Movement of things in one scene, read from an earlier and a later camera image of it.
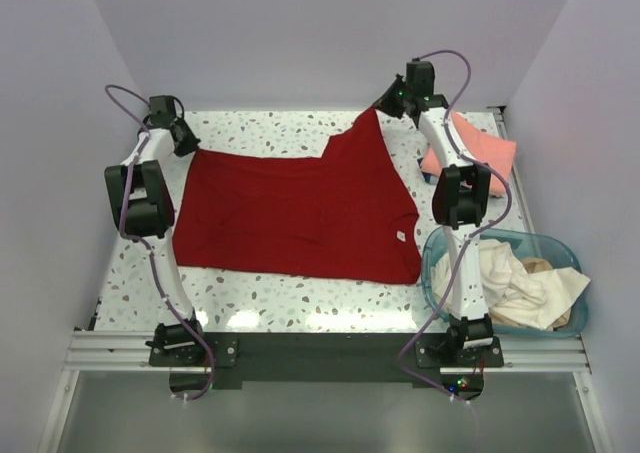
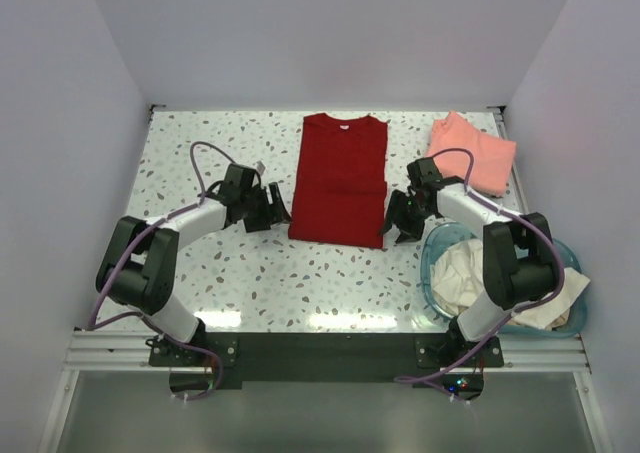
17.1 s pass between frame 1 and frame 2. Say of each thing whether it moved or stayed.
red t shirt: moved
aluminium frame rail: stayed
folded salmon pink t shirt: stayed
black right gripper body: moved
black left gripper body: moved
